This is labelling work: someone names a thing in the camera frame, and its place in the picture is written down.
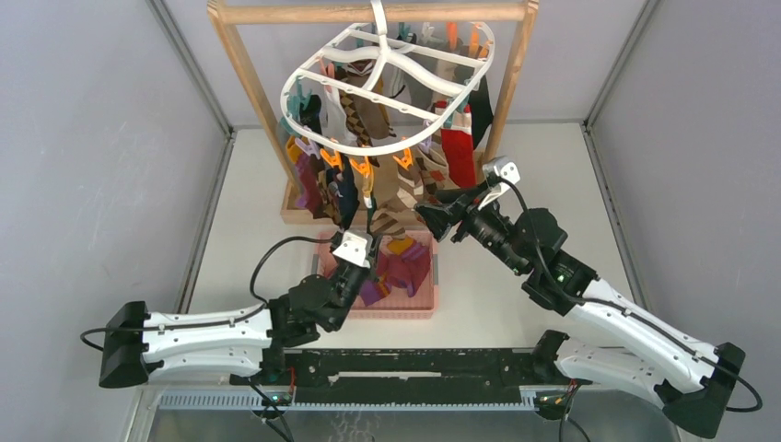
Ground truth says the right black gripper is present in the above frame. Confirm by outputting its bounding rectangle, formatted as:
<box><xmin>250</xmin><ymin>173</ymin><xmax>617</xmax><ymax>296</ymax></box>
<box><xmin>414</xmin><ymin>180</ymin><xmax>528</xmax><ymax>275</ymax></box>

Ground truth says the maroon yellow purple sock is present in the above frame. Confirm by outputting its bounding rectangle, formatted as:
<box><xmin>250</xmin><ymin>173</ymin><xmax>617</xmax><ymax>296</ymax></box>
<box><xmin>360</xmin><ymin>278</ymin><xmax>392</xmax><ymax>307</ymax></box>

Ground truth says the maroon purple striped sock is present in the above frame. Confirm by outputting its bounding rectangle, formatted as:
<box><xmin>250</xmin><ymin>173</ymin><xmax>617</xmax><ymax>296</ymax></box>
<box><xmin>375</xmin><ymin>237</ymin><xmax>431</xmax><ymax>298</ymax></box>

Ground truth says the pink perforated plastic basket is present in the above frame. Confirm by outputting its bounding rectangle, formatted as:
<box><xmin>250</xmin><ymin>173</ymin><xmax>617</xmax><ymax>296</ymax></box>
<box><xmin>348</xmin><ymin>230</ymin><xmax>438</xmax><ymax>320</ymax></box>

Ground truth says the navy green sock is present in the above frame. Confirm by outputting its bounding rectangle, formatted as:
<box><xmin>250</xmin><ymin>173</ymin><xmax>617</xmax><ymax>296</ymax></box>
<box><xmin>335</xmin><ymin>154</ymin><xmax>359</xmax><ymax>229</ymax></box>

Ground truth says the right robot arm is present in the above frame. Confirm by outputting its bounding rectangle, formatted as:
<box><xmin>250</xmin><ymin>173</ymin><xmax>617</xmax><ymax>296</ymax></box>
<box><xmin>415</xmin><ymin>187</ymin><xmax>745</xmax><ymax>439</ymax></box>

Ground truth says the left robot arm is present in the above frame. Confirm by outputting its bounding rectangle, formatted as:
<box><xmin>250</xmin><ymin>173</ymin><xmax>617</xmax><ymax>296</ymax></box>
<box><xmin>93</xmin><ymin>250</ymin><xmax>377</xmax><ymax>389</ymax></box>

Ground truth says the white oval clip hanger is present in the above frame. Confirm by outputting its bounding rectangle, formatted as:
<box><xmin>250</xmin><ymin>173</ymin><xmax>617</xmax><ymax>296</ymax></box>
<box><xmin>280</xmin><ymin>1</ymin><xmax>495</xmax><ymax>157</ymax></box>

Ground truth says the red sock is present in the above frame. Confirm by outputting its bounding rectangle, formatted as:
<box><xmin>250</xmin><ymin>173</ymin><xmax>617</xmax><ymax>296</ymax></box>
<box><xmin>439</xmin><ymin>104</ymin><xmax>477</xmax><ymax>188</ymax></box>

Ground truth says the brown white striped sock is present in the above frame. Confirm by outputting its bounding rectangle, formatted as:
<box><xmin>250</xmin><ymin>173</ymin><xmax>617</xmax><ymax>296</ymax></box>
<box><xmin>369</xmin><ymin>155</ymin><xmax>425</xmax><ymax>240</ymax></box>

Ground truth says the white green sock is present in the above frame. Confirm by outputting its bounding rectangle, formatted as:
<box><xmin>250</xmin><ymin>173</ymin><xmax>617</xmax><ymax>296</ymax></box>
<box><xmin>362</xmin><ymin>163</ymin><xmax>377</xmax><ymax>235</ymax></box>

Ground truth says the black sock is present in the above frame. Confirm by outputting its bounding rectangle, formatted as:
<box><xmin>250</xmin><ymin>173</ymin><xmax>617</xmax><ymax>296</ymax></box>
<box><xmin>469</xmin><ymin>77</ymin><xmax>494</xmax><ymax>150</ymax></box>

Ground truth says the brown argyle sock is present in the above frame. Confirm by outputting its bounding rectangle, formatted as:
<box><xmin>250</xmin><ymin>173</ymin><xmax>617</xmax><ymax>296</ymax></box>
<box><xmin>336</xmin><ymin>63</ymin><xmax>372</xmax><ymax>146</ymax></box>

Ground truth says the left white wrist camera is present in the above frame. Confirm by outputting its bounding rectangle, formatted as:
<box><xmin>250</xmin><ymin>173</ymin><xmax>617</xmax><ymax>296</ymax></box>
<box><xmin>332</xmin><ymin>229</ymin><xmax>376</xmax><ymax>269</ymax></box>

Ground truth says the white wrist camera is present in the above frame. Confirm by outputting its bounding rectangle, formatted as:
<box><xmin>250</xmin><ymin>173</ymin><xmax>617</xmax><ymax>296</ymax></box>
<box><xmin>332</xmin><ymin>229</ymin><xmax>376</xmax><ymax>269</ymax></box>
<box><xmin>478</xmin><ymin>156</ymin><xmax>520</xmax><ymax>210</ymax></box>

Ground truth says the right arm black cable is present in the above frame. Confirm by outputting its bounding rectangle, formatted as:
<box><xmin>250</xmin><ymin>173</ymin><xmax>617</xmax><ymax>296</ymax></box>
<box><xmin>500</xmin><ymin>177</ymin><xmax>764</xmax><ymax>414</ymax></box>

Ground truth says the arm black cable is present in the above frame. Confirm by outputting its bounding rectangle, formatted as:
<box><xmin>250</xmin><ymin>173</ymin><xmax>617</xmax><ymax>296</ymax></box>
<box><xmin>249</xmin><ymin>235</ymin><xmax>337</xmax><ymax>307</ymax></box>
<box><xmin>500</xmin><ymin>177</ymin><xmax>764</xmax><ymax>414</ymax></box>

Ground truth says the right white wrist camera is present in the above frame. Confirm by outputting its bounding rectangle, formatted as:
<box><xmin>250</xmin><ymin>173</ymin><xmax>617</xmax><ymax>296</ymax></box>
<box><xmin>478</xmin><ymin>156</ymin><xmax>520</xmax><ymax>210</ymax></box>

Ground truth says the wooden hanger rack frame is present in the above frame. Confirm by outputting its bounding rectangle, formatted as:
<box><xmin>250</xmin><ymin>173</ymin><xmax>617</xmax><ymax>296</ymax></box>
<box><xmin>207</xmin><ymin>1</ymin><xmax>539</xmax><ymax>226</ymax></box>

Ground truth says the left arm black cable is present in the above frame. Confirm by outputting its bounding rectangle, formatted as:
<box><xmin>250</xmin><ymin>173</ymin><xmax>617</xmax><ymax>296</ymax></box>
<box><xmin>249</xmin><ymin>235</ymin><xmax>337</xmax><ymax>307</ymax></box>

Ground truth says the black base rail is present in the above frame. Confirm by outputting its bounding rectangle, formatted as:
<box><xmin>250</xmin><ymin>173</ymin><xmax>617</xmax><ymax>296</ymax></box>
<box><xmin>229</xmin><ymin>348</ymin><xmax>570</xmax><ymax>406</ymax></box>

